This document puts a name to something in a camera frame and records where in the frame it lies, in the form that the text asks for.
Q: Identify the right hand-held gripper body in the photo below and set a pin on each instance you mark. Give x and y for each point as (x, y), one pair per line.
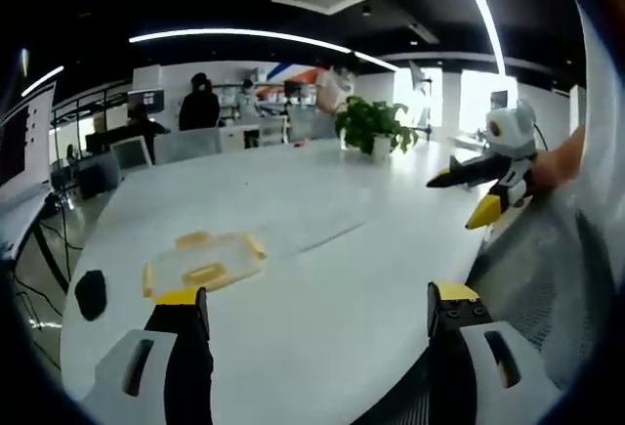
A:
(510, 139)

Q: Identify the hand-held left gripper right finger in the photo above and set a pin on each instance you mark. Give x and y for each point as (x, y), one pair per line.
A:
(469, 342)

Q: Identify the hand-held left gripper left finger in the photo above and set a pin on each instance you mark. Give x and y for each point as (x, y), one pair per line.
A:
(146, 366)

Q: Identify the clear plastic food container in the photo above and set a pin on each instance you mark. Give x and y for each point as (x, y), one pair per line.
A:
(205, 264)

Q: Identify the person's right hand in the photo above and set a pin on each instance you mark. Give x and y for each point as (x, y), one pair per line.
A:
(554, 163)

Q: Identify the black round object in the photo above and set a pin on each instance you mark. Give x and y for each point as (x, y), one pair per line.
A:
(91, 294)

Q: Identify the grey mesh office chair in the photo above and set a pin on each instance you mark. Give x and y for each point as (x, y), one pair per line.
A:
(547, 288)

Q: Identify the potted green plant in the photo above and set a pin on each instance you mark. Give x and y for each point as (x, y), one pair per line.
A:
(373, 124)

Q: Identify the white partition screen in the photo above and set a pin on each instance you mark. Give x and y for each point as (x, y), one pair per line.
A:
(188, 145)

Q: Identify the computer monitor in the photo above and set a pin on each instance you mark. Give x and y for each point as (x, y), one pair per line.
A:
(145, 99)

